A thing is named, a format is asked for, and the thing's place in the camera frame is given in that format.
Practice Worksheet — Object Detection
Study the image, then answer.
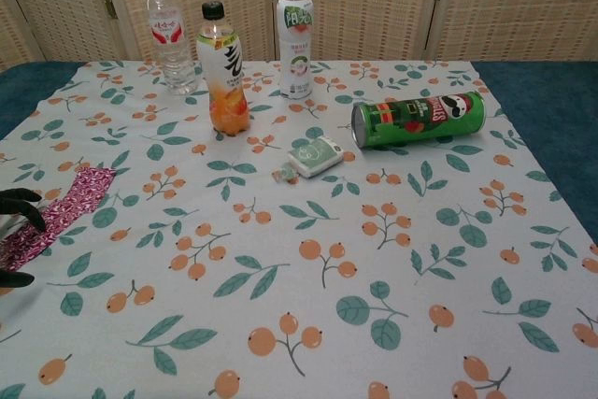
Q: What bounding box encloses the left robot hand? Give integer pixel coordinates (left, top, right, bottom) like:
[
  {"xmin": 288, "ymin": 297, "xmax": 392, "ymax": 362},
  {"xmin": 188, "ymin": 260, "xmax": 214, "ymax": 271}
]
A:
[{"xmin": 0, "ymin": 187, "xmax": 48, "ymax": 289}]

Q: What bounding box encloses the clear water bottle white cap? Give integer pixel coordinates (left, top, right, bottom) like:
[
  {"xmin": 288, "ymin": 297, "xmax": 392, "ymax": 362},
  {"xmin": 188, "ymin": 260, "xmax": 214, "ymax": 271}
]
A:
[{"xmin": 143, "ymin": 0, "xmax": 200, "ymax": 95}]

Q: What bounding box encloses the orange drink bottle black cap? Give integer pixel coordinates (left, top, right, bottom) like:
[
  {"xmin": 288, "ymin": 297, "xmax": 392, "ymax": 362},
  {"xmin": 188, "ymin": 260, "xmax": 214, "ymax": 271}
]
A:
[{"xmin": 195, "ymin": 0, "xmax": 249, "ymax": 135}]

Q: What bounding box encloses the small candy wrapper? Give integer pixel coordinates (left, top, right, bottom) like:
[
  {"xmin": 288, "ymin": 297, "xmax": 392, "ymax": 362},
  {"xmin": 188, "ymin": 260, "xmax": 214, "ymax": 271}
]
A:
[{"xmin": 272, "ymin": 164, "xmax": 300, "ymax": 186}]

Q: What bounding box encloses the floral printed tablecloth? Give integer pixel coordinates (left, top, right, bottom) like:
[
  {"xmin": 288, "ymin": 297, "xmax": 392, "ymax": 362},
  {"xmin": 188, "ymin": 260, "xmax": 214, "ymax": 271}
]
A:
[{"xmin": 0, "ymin": 60, "xmax": 598, "ymax": 399}]

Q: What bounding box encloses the green white small box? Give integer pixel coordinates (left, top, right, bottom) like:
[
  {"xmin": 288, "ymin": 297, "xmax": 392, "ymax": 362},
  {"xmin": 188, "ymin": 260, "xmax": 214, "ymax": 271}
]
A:
[{"xmin": 286, "ymin": 135, "xmax": 346, "ymax": 179}]

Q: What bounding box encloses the white drink bottle yellow cap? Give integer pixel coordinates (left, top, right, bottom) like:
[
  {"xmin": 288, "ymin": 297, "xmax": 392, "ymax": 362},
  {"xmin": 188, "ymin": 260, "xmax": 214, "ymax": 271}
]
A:
[{"xmin": 278, "ymin": 0, "xmax": 314, "ymax": 101}]

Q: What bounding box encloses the bamboo folding screen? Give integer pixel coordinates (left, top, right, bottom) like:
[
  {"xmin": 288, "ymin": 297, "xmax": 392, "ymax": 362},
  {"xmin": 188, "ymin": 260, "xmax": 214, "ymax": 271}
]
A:
[{"xmin": 0, "ymin": 0, "xmax": 598, "ymax": 68}]

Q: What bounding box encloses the green Pringles can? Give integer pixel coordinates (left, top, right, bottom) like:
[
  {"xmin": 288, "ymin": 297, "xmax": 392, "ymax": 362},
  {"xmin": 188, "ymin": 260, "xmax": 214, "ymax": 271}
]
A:
[{"xmin": 350, "ymin": 90, "xmax": 489, "ymax": 150}]

